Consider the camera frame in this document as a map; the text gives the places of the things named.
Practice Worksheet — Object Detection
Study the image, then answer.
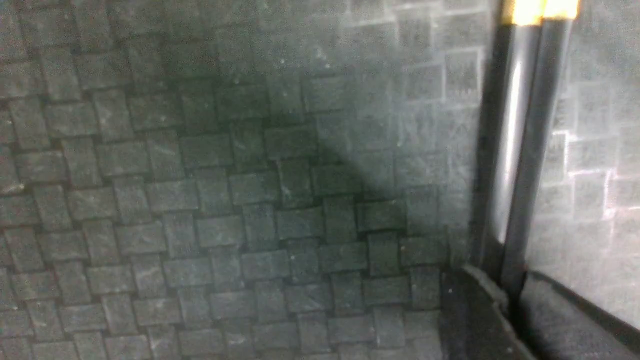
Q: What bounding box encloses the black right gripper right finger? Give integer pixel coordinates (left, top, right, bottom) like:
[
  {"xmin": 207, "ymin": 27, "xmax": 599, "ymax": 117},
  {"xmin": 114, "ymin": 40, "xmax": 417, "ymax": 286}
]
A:
[{"xmin": 518, "ymin": 272, "xmax": 640, "ymax": 360}]

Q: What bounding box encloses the black chopstick gold band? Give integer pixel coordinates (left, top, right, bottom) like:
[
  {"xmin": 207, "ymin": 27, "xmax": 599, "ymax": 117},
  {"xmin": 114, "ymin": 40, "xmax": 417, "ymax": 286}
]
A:
[
  {"xmin": 470, "ymin": 0, "xmax": 546, "ymax": 281},
  {"xmin": 501, "ymin": 0, "xmax": 580, "ymax": 302}
]

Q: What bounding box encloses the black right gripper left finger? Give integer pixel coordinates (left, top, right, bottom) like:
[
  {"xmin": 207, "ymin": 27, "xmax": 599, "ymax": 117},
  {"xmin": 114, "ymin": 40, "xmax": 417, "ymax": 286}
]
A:
[{"xmin": 439, "ymin": 265, "xmax": 536, "ymax": 360}]

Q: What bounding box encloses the black textured serving tray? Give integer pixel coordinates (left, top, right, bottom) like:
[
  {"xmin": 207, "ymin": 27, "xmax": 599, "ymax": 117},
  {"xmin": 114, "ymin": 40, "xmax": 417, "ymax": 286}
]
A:
[{"xmin": 0, "ymin": 0, "xmax": 640, "ymax": 360}]

